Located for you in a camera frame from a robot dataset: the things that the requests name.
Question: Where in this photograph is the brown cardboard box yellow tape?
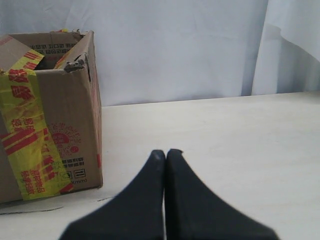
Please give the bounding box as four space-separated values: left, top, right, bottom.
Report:
0 30 103 203

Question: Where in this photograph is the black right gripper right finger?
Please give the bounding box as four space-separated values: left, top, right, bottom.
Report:
165 149 278 240

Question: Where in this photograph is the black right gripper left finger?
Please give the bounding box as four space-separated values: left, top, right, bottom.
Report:
60 150 166 240

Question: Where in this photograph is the white backdrop curtain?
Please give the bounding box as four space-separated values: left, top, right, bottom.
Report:
0 0 320 106

